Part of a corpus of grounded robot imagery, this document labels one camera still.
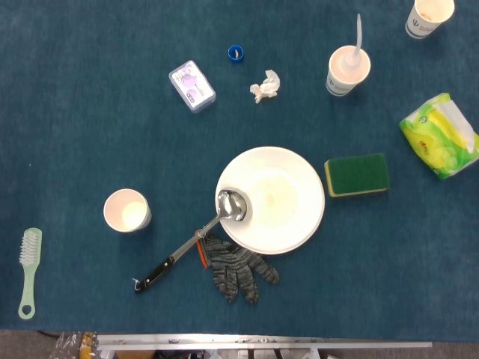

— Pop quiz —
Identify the green yellow sponge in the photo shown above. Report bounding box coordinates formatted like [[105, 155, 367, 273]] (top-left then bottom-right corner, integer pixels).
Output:
[[323, 152, 391, 198]]

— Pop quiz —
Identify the white round plate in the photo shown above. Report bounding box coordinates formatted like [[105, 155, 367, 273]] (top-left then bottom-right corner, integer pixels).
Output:
[[215, 146, 326, 256]]

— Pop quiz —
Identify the grey knit work glove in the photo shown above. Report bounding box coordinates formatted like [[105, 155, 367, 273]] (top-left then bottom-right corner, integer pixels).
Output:
[[195, 230, 281, 304]]

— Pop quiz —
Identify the crumpled white tissue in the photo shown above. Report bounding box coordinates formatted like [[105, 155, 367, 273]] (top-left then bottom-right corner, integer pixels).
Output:
[[249, 70, 281, 105]]

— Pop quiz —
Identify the clear plastic card box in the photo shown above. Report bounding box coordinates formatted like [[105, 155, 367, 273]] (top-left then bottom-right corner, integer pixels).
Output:
[[168, 59, 217, 114]]

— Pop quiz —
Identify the empty white paper cup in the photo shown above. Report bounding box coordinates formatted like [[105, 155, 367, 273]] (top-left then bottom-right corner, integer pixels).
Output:
[[103, 188, 153, 233]]

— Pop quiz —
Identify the blue bottle cap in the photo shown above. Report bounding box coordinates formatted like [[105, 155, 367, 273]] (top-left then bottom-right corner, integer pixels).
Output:
[[227, 44, 245, 64]]

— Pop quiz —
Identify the blue table cloth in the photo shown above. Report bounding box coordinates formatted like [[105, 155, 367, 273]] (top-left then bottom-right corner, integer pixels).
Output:
[[0, 0, 479, 343]]

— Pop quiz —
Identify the paper cup holding bottle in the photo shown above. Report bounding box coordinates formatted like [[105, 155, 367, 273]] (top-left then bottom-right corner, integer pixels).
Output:
[[326, 45, 372, 98]]

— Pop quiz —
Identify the white squeeze bottle long nozzle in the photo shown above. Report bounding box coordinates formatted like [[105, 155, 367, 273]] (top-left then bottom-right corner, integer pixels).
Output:
[[338, 13, 364, 74]]

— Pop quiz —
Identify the green yellow tissue pack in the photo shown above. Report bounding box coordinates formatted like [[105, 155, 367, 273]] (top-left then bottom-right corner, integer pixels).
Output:
[[398, 92, 479, 180]]

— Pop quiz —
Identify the pale green scrub brush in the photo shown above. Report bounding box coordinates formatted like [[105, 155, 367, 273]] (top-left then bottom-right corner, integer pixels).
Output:
[[17, 227, 43, 321]]

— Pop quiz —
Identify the clear plastic bag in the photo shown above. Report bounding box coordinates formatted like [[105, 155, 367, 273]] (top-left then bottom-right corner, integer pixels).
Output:
[[48, 331, 99, 359]]

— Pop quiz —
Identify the paper cup with orange residue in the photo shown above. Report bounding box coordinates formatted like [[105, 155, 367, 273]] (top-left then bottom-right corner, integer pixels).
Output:
[[405, 0, 456, 40]]

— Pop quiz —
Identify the steel ladle black handle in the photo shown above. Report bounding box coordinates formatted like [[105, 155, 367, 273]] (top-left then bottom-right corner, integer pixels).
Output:
[[132, 189, 251, 295]]

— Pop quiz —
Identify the aluminium frame rail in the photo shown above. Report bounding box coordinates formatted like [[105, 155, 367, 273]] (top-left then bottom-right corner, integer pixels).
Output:
[[96, 333, 433, 352]]

